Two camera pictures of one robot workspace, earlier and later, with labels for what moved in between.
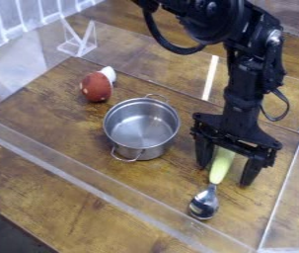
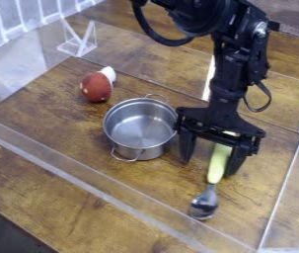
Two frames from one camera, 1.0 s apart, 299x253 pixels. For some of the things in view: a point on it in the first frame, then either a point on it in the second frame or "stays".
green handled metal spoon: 204,205 stays
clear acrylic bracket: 79,44 stays
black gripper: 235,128 → 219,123
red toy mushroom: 96,84 stays
